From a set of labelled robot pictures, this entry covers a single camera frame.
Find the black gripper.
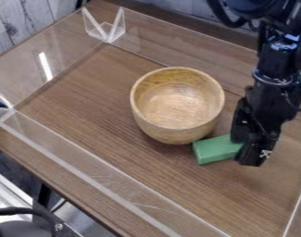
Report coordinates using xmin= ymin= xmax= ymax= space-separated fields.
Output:
xmin=230 ymin=69 xmax=301 ymax=167

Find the green rectangular block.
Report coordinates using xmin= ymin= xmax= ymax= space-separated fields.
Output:
xmin=193 ymin=135 xmax=242 ymax=165

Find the brown wooden bowl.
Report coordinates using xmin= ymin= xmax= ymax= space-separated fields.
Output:
xmin=130 ymin=67 xmax=226 ymax=144

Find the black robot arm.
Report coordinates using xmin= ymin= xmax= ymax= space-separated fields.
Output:
xmin=208 ymin=0 xmax=301 ymax=167

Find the black table leg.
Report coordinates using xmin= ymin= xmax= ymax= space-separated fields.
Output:
xmin=38 ymin=184 xmax=53 ymax=208

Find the clear acrylic corner bracket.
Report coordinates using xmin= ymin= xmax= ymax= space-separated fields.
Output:
xmin=81 ymin=7 xmax=126 ymax=44

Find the grey metal base plate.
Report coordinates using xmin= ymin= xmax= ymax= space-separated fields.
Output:
xmin=54 ymin=213 xmax=85 ymax=237

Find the clear acrylic front wall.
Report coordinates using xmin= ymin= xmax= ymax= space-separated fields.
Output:
xmin=0 ymin=101 xmax=229 ymax=237

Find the black cable bottom left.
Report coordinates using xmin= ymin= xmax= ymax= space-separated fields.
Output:
xmin=0 ymin=206 xmax=61 ymax=237

